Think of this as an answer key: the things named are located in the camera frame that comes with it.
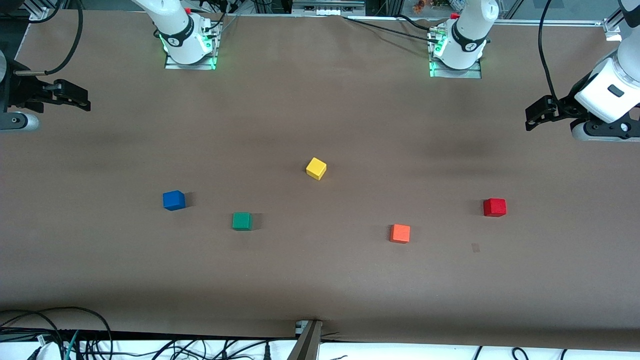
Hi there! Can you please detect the aluminium cell frame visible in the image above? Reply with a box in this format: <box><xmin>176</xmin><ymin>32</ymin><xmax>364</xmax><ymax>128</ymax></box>
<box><xmin>27</xmin><ymin>0</ymin><xmax>640</xmax><ymax>42</ymax></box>

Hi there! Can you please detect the orange wooden block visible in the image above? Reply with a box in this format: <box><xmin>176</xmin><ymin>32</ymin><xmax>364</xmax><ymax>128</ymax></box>
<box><xmin>389</xmin><ymin>223</ymin><xmax>411</xmax><ymax>245</ymax></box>

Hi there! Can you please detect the blue wooden block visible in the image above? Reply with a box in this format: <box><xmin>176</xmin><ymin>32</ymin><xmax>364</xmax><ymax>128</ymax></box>
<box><xmin>162</xmin><ymin>190</ymin><xmax>186</xmax><ymax>212</ymax></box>

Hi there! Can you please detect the looping black desk cable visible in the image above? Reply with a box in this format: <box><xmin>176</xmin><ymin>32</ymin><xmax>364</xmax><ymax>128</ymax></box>
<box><xmin>0</xmin><ymin>306</ymin><xmax>113</xmax><ymax>360</ymax></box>

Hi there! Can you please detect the yellow wooden block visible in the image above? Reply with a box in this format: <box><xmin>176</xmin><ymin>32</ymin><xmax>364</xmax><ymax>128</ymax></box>
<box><xmin>305</xmin><ymin>157</ymin><xmax>328</xmax><ymax>181</ymax></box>

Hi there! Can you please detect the green desk cable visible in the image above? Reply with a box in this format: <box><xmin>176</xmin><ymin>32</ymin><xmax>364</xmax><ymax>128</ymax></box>
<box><xmin>64</xmin><ymin>330</ymin><xmax>81</xmax><ymax>360</ymax></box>

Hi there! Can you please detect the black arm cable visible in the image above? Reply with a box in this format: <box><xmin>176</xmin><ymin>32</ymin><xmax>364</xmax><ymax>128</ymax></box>
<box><xmin>14</xmin><ymin>0</ymin><xmax>84</xmax><ymax>77</ymax></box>
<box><xmin>537</xmin><ymin>0</ymin><xmax>562</xmax><ymax>102</ymax></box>

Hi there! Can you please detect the black base cable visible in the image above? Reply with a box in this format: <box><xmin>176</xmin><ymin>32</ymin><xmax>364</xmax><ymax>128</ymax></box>
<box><xmin>344</xmin><ymin>15</ymin><xmax>441</xmax><ymax>43</ymax></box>

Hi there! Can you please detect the red wooden block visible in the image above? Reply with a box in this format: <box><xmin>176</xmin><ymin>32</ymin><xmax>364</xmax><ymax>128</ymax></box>
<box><xmin>483</xmin><ymin>198</ymin><xmax>507</xmax><ymax>218</ymax></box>

